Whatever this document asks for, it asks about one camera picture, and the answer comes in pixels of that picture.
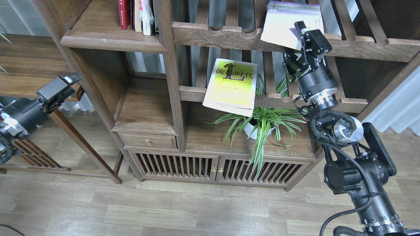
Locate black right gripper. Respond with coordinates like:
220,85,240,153
283,21,338,102

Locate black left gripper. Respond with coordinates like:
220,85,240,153
1,73,82,136

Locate white purple book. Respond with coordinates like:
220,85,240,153
261,1,325,50

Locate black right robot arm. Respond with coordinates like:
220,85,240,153
283,21,419,236

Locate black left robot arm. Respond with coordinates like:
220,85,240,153
0,72,82,164

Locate wooden side table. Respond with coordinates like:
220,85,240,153
1,34,123,184

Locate spider plant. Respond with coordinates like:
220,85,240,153
205,70,330,179

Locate yellow green book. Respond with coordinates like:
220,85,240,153
202,58,258,117

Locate brass drawer knob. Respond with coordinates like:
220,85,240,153
145,139,153,147

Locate white curtain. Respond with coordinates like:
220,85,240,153
361,68,420,135

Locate upright white book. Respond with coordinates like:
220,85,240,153
140,0,154,36

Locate dark wooden bookshelf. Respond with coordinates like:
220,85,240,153
31,0,419,191

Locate black floor cable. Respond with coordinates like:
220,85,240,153
0,225,23,236

